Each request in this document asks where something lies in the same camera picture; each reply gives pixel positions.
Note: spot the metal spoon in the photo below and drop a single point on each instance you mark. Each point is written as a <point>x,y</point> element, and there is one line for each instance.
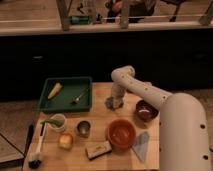
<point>77,99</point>

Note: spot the blue sponge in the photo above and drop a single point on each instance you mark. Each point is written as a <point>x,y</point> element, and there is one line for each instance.
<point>109,103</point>

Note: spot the grey folded cloth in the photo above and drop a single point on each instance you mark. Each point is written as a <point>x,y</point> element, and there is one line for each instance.
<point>140,146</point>

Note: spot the green vegetable in mug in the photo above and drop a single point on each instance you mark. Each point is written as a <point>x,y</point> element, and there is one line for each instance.
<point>53,122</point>

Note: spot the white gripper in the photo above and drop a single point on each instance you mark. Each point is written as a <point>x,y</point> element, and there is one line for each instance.
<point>117,93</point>

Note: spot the metal cup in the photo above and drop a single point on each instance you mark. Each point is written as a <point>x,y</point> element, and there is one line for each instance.
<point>83,129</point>

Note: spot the orange bowl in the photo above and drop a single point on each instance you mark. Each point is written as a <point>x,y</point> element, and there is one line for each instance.
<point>121,134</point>

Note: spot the dark purple bowl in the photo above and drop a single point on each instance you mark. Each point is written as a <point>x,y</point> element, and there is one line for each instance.
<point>145,111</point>

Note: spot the wooden block eraser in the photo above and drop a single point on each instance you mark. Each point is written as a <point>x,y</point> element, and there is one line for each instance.
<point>97,150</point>

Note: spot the green plastic tray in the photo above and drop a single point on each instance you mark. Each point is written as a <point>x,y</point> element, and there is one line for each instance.
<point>71,88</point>

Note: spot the wooden shelf frame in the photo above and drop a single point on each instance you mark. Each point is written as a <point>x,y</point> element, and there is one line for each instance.
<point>40,17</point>

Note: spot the apple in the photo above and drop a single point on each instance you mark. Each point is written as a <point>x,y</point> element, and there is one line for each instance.
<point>65,141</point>

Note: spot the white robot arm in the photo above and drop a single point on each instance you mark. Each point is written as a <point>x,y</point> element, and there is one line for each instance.
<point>183,131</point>

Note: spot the yellow corn cob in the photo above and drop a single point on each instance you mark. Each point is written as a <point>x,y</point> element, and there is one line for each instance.
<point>57,87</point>

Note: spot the white mug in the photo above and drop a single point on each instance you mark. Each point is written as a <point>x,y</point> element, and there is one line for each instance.
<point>61,118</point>

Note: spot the green bottle on shelf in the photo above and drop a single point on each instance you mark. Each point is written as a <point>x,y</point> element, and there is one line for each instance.
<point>79,20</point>

